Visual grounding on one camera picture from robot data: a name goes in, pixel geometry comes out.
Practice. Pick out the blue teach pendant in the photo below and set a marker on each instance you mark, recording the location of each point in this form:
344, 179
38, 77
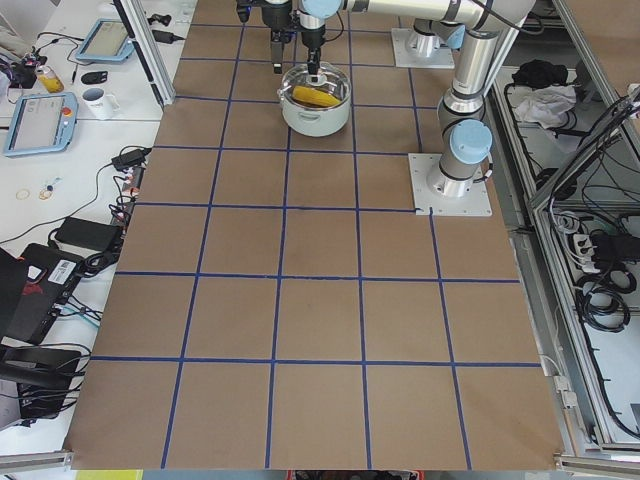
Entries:
41, 124
106, 42

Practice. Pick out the black computer mouse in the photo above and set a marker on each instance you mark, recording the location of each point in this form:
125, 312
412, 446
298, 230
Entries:
94, 77

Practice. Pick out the black power brick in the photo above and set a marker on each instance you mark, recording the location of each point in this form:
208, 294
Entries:
88, 234

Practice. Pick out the white crumpled cloth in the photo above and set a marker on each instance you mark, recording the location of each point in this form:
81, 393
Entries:
547, 107

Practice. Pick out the pale green electric pot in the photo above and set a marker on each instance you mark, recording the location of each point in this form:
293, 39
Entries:
315, 122

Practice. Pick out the upper blue teach pendant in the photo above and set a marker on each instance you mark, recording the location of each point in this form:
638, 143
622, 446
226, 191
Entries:
106, 42

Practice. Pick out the aluminium frame post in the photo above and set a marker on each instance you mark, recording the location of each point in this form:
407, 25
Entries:
132, 15

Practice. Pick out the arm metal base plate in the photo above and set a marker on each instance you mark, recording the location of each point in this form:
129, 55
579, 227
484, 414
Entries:
436, 194
414, 50

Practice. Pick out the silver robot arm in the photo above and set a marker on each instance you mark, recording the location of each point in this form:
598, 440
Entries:
463, 25
451, 34

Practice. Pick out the white power strip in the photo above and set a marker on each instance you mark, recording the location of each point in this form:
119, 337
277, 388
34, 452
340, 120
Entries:
585, 253

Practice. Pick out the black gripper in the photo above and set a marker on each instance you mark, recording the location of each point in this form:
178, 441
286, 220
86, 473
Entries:
278, 16
313, 39

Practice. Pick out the white mug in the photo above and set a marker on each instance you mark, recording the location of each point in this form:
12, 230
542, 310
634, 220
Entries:
103, 105

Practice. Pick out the yellow corn cob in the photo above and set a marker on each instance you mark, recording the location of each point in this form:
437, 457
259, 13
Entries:
313, 97

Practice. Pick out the lower blue teach pendant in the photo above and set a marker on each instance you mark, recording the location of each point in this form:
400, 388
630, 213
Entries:
41, 124

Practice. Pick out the black laptop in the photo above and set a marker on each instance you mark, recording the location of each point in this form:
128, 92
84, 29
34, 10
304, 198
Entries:
33, 287

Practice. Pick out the glass pot lid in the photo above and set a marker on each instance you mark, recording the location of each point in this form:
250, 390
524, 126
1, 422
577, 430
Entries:
329, 80

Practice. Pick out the black cloth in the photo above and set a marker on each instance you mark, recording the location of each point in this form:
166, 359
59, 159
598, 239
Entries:
538, 74

